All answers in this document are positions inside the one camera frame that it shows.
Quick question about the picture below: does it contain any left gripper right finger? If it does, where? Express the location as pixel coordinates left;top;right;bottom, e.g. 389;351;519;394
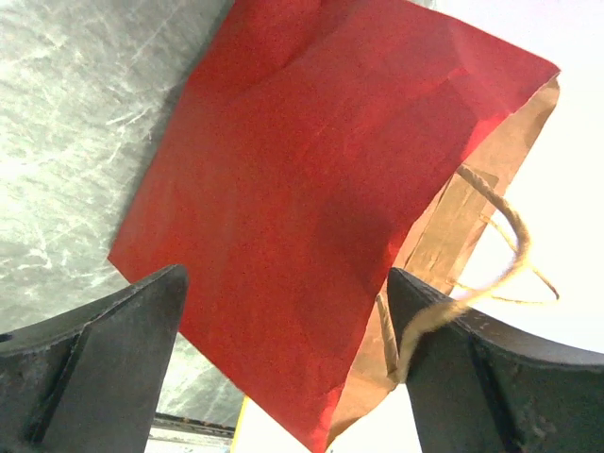
386;267;604;453

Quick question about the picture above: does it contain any small whiteboard orange frame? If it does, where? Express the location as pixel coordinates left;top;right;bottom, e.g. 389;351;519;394
229;395;249;453

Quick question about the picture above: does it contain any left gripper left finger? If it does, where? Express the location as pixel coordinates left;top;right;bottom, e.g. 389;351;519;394
1;265;188;453

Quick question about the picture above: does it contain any red paper bag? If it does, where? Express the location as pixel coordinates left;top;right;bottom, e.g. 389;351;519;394
109;1;559;452

